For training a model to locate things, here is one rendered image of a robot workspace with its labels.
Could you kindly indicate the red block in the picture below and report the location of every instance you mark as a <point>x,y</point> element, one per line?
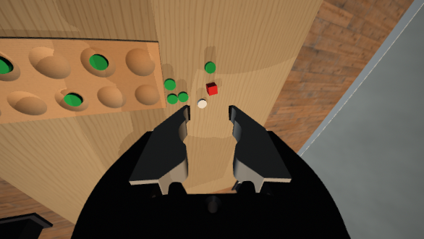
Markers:
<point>211,88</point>

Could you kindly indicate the beige disc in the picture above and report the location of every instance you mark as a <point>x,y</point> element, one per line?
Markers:
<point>201,103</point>

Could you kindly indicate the orange wooden tray with round pockets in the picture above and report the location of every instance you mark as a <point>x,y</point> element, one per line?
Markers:
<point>47,69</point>

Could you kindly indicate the green disc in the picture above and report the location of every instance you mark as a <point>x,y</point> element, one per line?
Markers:
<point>5,65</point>
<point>182,96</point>
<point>98,62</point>
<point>73,99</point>
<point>169,84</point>
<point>172,98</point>
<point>210,67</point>

